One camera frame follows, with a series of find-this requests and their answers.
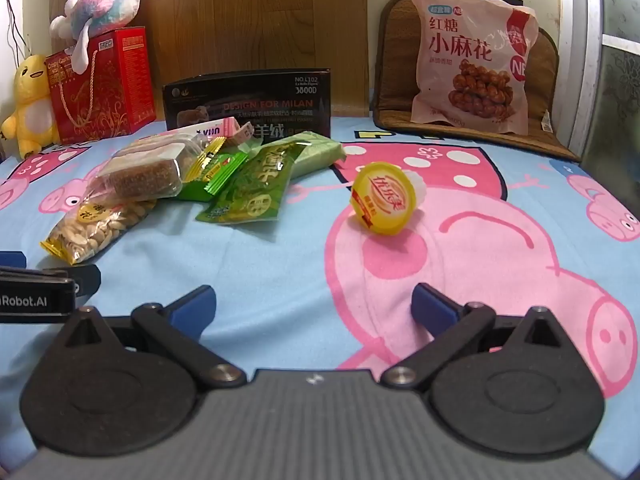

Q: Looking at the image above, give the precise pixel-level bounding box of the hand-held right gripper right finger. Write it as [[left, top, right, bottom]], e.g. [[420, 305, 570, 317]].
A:
[[382, 283, 573, 391]]

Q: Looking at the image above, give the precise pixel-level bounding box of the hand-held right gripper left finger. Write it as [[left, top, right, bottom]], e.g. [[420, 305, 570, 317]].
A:
[[52, 284, 247, 390]]

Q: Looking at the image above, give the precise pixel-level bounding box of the yellow jelly cup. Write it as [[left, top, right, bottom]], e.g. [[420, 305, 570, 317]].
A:
[[350, 161, 429, 237]]

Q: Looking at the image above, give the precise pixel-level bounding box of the dark green snack packet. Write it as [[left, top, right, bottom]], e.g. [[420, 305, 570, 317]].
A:
[[195, 141, 307, 227]]

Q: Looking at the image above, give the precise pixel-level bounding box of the bright green cracker packet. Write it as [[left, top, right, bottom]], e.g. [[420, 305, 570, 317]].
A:
[[175, 137, 250, 202]]

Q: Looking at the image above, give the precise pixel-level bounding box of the light green snack packet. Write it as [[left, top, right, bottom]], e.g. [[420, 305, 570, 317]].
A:
[[287, 131, 347, 180]]

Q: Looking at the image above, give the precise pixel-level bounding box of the black storage box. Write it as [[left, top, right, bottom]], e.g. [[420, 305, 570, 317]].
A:
[[162, 67, 334, 139]]

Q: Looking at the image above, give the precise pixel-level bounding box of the clear yellow peanut packet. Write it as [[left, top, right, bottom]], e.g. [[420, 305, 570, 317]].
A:
[[40, 195, 159, 266]]

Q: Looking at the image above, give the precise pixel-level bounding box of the blue pink cartoon bed sheet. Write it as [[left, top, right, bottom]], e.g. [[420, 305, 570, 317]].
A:
[[0, 115, 640, 480]]

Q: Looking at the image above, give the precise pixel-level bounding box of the clear packet of brown cakes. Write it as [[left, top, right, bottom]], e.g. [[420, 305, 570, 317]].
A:
[[87, 127, 209, 201]]

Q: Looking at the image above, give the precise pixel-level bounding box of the yellow plush duck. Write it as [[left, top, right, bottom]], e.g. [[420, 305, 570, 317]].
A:
[[0, 54, 60, 160]]

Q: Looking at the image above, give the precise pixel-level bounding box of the pink white snack packet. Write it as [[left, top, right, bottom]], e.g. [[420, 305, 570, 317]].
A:
[[192, 116, 256, 147]]

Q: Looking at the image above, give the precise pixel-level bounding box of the red gift box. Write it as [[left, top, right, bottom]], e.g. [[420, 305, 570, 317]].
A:
[[44, 26, 157, 145]]

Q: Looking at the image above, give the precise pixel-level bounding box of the large pink snack bag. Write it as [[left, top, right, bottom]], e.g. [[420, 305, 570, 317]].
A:
[[406, 0, 540, 136]]

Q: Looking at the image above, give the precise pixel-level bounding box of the wooden chair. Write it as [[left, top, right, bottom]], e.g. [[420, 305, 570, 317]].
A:
[[372, 0, 584, 164]]

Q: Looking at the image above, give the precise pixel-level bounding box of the pink blue plush toy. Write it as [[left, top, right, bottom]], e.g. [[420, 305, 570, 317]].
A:
[[50, 0, 149, 74]]

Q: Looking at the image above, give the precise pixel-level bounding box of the wooden headboard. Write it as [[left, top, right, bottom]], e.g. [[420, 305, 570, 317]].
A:
[[47, 0, 374, 124]]

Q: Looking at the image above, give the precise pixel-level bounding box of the grey window frame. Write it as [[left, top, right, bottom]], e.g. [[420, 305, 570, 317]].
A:
[[569, 0, 640, 182]]

